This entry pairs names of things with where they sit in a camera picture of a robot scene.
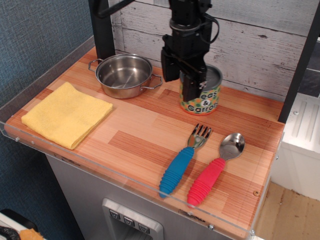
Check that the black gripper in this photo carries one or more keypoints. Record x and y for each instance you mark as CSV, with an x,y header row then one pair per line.
x,y
184,50

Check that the peas and carrots can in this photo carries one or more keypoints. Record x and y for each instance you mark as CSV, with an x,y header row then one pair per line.
x,y
209,97

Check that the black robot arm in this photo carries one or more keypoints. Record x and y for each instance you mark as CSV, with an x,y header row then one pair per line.
x,y
189,12

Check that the silver pot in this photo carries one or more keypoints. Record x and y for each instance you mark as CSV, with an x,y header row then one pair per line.
x,y
125,76

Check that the yellow folded cloth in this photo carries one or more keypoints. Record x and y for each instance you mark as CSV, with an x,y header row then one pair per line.
x,y
66,116

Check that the white furniture piece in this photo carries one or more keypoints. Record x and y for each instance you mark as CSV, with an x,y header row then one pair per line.
x,y
297,163

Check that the grey toy fridge cabinet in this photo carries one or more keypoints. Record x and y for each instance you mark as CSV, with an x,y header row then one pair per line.
x,y
85,192

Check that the silver dispenser panel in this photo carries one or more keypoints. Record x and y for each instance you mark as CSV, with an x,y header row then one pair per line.
x,y
126,224

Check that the black orange bag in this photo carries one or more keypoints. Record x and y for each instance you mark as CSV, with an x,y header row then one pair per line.
x,y
14,226

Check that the red handled spoon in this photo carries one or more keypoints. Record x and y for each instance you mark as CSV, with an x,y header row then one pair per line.
x,y
230,148

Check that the blue handled fork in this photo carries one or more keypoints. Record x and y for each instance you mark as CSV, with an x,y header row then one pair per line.
x,y
175,171

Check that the black left frame post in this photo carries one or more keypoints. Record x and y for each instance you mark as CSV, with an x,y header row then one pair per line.
x,y
103,34

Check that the black frame post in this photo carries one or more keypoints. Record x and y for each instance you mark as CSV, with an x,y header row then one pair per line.
x,y
103,34
301,66

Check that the black right frame post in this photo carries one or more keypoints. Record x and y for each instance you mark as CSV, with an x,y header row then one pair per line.
x,y
301,66

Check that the clear acrylic guard rail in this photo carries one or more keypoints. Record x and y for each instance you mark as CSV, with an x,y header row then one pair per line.
x,y
137,141

